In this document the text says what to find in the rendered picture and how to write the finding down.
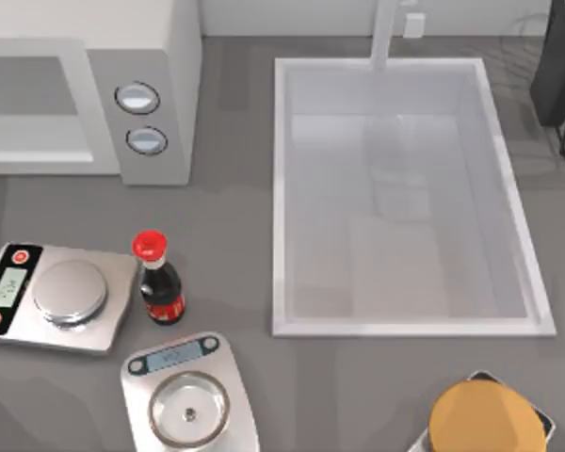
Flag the tall white tap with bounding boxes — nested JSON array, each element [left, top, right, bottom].
[[368, 0, 418, 72]]

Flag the silver scale with glass plate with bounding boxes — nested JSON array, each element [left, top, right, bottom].
[[120, 331, 261, 452]]

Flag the dark soda bottle red cap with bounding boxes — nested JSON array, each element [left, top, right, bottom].
[[131, 229, 186, 327]]

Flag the silver scale with black panel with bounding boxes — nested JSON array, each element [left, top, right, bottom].
[[0, 242, 140, 356]]

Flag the pale microwave oven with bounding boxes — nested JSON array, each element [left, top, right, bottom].
[[0, 0, 203, 187]]

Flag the white sink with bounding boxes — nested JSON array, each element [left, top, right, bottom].
[[270, 56, 557, 338]]

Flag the scale with orange round plate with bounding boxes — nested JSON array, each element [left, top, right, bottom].
[[407, 369, 557, 452]]

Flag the round microwave knob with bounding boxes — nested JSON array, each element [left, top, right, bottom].
[[114, 81, 161, 116], [124, 125, 170, 156]]

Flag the white wall socket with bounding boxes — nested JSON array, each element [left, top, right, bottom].
[[403, 12, 426, 40]]

